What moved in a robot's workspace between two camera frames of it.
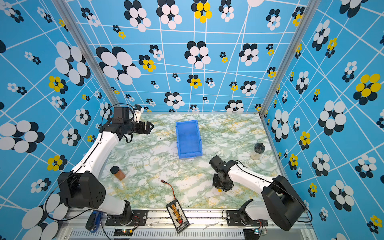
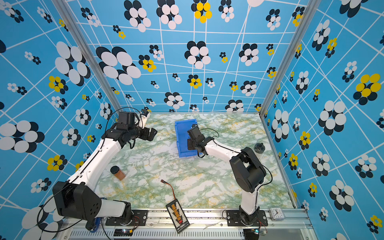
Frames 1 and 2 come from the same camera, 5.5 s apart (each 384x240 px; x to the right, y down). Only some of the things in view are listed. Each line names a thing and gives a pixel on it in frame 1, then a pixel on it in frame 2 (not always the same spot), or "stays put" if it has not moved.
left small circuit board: x=123 y=232 stays put
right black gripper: x=215 y=184 to x=189 y=144
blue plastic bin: x=189 y=139 stays put
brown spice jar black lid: x=117 y=172 stays put
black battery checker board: x=177 y=215 stays put
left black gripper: x=142 y=130 to x=146 y=136
